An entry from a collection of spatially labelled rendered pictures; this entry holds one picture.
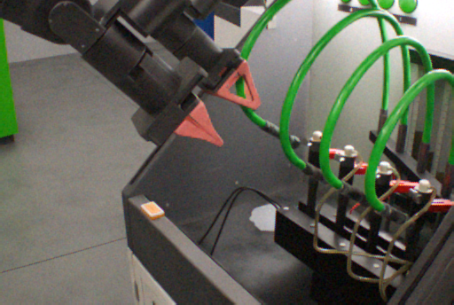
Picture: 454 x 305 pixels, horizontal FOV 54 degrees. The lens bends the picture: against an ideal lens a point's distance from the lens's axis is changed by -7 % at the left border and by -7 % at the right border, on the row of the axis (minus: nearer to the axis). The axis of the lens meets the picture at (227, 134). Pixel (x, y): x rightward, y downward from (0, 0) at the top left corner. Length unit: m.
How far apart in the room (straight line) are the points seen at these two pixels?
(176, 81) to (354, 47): 0.70
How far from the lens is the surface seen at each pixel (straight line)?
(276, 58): 1.20
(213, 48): 0.71
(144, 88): 0.52
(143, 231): 1.05
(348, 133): 1.23
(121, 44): 0.51
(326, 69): 1.24
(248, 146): 1.22
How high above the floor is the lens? 1.48
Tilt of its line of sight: 22 degrees down
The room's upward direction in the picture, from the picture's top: straight up
